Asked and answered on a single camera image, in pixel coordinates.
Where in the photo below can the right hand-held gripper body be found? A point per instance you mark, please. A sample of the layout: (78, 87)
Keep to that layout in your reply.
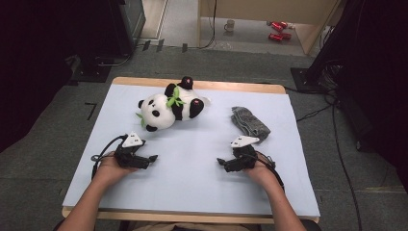
(245, 157)

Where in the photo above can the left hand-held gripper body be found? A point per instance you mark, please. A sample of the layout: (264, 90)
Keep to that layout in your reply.
(128, 157)

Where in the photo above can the grey fluffy towel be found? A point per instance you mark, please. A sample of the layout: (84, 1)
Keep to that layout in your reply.
(251, 125)

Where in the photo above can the panda plush toy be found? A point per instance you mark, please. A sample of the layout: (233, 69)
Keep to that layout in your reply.
(163, 120)

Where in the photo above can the person's left hand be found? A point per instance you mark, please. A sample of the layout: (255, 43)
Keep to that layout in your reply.
(110, 168)

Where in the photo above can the person's right hand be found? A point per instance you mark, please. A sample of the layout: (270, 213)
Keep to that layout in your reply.
(263, 171)

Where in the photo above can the light blue table mat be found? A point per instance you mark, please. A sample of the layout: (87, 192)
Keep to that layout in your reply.
(192, 179)

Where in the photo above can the black corner tape mark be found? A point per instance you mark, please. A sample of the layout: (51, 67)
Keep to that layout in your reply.
(91, 109)

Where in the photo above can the person's beige clothing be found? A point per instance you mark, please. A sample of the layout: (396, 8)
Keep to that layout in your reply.
(192, 227)

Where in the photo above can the wooden table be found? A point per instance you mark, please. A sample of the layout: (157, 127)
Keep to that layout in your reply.
(224, 85)

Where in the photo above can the black tape strip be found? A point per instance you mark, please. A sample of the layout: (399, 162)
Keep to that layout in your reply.
(184, 47)
(146, 45)
(160, 45)

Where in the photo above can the red can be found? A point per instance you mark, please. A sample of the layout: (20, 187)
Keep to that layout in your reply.
(276, 26)
(286, 36)
(284, 24)
(275, 37)

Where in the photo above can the black cabinet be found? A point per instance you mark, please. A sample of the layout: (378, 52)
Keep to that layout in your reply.
(128, 29)

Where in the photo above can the beige mug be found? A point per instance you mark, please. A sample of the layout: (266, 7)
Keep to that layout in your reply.
(229, 25)

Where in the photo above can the black stand with base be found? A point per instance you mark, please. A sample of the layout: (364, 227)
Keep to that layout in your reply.
(324, 48)

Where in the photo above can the black curtain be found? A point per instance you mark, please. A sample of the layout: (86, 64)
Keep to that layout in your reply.
(381, 80)
(29, 64)

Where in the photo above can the light wooden desk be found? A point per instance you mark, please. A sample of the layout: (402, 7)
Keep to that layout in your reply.
(272, 9)

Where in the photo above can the black flat base plate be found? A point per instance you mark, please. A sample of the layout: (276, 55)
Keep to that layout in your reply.
(93, 72)

